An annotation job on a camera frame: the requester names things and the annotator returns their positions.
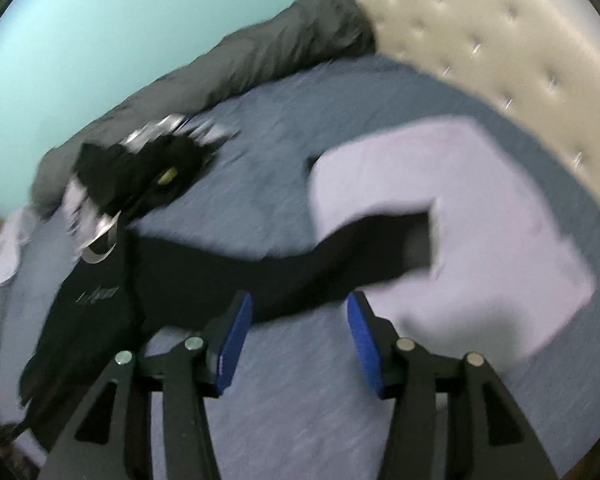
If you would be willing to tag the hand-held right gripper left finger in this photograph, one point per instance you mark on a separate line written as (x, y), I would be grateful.
(235, 340)

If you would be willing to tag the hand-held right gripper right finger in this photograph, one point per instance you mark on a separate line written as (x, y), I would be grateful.
(362, 340)

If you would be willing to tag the black long-sleeve shirt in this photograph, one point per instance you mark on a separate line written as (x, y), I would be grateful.
(190, 280)

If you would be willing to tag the folded light grey garment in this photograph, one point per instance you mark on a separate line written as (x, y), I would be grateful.
(470, 200)

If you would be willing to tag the bed with blue sheet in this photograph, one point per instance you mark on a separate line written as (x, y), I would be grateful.
(260, 160)

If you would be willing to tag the black garment with yellow label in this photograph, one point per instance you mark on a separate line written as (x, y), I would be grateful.
(140, 175)

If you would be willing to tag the crumpled grey garment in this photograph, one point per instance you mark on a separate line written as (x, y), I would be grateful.
(82, 210)

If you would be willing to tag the crumpled white garment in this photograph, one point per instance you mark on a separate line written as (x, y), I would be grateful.
(152, 132)

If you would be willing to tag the light grey blanket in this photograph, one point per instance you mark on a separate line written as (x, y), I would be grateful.
(0, 280)

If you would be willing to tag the rolled dark grey duvet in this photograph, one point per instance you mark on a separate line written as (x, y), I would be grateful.
(260, 45)

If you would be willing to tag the cream tufted headboard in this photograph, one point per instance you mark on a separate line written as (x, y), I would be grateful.
(480, 35)

